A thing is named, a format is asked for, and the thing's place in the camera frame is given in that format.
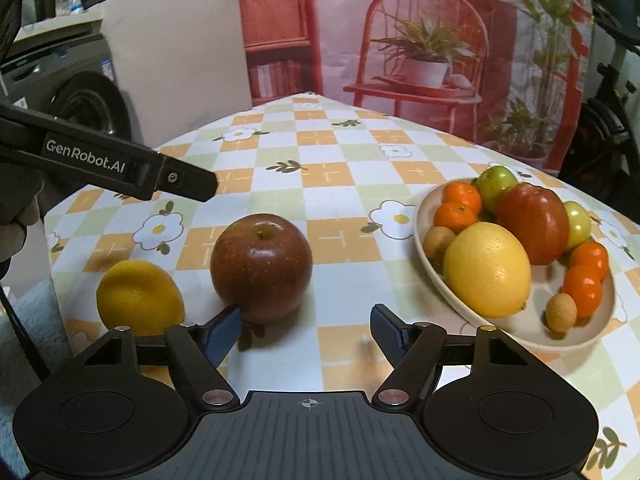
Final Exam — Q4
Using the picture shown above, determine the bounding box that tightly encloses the green apple right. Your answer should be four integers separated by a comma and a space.
564, 200, 591, 252

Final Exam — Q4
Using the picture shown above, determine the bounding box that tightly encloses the dark red apple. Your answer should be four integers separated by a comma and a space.
210, 214, 314, 325

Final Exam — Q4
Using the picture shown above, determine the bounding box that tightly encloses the gloved left hand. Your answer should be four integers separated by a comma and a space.
0, 162, 43, 278

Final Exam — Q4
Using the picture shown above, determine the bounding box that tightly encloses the brown kiwi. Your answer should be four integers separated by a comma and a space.
422, 226, 456, 264

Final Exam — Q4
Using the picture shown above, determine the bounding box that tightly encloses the small mandarin left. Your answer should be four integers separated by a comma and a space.
442, 181, 483, 214

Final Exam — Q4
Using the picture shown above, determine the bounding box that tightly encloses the checkered floral tablecloth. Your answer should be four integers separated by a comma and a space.
46, 93, 639, 479

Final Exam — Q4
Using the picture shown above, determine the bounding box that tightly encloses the green apple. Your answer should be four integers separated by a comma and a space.
473, 166, 518, 214
564, 200, 591, 252

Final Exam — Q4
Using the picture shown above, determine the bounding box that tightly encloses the mandarin in plate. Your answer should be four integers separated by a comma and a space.
433, 202, 477, 234

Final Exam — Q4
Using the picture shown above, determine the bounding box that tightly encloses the black exercise bike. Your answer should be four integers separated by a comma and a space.
559, 0, 639, 221

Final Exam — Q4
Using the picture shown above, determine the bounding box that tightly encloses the pink printed backdrop cloth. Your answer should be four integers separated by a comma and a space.
239, 0, 592, 174

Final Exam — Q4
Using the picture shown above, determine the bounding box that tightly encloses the white board panel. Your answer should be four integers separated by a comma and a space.
84, 0, 250, 146

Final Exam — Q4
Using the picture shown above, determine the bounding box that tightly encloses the mandarin right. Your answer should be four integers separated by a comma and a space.
570, 240, 608, 281

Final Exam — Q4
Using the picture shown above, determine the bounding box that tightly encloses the red apple in plate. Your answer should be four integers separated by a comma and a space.
497, 183, 570, 266

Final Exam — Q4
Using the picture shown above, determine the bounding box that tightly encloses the large yellow lemon in plate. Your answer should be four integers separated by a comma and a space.
442, 222, 532, 318

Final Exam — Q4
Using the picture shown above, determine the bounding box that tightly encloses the green apple left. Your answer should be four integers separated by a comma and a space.
473, 166, 518, 214

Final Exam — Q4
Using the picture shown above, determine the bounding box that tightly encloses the beige round plate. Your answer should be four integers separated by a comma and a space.
413, 185, 617, 353

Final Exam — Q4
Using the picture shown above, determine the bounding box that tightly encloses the washing machine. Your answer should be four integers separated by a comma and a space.
1, 11, 132, 141

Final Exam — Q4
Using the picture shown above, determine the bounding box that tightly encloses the large orange mandarin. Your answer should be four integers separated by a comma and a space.
561, 264, 602, 318

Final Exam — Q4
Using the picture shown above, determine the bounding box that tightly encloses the small tan longan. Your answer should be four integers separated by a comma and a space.
544, 292, 577, 333

